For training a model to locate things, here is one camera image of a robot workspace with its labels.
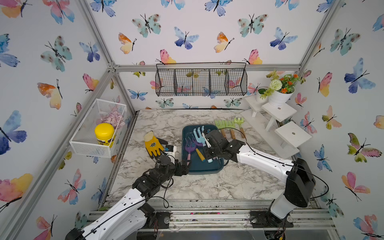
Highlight green fork wooden handle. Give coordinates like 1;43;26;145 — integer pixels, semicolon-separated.
225;120;236;140

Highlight green rake wooden handle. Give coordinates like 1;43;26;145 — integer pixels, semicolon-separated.
234;117;246;139
215;120;227;138

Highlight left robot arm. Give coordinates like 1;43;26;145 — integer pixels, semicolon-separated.
65;155;191;240

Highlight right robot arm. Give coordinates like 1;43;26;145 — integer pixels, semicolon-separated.
204;130;316;228

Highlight dark teal storage box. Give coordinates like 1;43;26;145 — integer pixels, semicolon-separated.
181;125;225;175

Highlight yellow black garden glove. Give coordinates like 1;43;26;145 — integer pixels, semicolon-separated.
144;131;168;159

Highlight white stepped wooden shelf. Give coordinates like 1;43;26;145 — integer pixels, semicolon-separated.
241;97;312;159

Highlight small white pot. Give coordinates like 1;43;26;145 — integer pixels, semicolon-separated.
256;88;268;104

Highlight pink items bag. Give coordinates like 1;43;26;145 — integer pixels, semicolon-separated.
101;111;125;129

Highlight yellow lidded jar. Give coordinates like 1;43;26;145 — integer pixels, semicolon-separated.
95;123;115;148

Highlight white flower pot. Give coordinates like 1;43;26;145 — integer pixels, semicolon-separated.
268;91;293;107

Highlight artificial flowers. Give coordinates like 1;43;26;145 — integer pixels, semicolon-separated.
264;71;303;97

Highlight purple rake pink handle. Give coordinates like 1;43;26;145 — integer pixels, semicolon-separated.
185;138;196;165

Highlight blue tool yellow handle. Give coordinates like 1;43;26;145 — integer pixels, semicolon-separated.
196;148;206;162

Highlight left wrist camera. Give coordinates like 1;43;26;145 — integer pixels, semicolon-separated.
164;145;177;158

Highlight blue rake white handle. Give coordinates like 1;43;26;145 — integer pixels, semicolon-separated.
193;126;209;148

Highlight white wire wall basket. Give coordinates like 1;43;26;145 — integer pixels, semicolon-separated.
70;99;127;158

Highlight black wire wall basket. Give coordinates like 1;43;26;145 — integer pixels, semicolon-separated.
152;63;248;99

